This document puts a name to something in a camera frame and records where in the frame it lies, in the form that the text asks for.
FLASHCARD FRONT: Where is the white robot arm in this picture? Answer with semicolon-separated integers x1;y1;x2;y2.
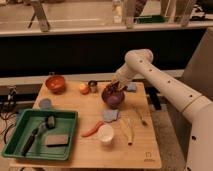
111;49;213;171

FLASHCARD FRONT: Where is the orange red bowl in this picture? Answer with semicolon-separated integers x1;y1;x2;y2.
45;75;65;93

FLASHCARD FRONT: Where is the blue sponge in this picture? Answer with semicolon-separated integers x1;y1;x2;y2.
126;82;137;92

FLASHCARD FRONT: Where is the small metal cup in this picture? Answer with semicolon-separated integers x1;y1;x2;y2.
88;80;98;93

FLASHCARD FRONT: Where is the grey blue cloth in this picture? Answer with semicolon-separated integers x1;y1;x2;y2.
102;110;119;123

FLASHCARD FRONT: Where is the orange fruit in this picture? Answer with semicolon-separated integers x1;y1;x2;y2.
79;83;89;95

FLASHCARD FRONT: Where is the yellow banana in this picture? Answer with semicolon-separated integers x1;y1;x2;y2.
120;118;133;146

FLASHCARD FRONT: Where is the orange carrot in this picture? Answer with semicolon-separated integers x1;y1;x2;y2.
81;121;104;137

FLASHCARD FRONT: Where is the white plastic cup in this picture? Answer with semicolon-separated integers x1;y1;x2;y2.
97;124;114;145

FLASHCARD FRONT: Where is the grey brown sponge block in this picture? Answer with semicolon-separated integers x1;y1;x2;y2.
45;134;69;146

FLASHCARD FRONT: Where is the green plastic tray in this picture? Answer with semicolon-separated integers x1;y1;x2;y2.
2;109;78;161

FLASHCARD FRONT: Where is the black handled dish brush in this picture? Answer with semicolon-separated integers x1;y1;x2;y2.
21;116;55;156

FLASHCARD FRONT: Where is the black cables and clamp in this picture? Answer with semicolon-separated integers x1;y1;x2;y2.
0;85;19;144

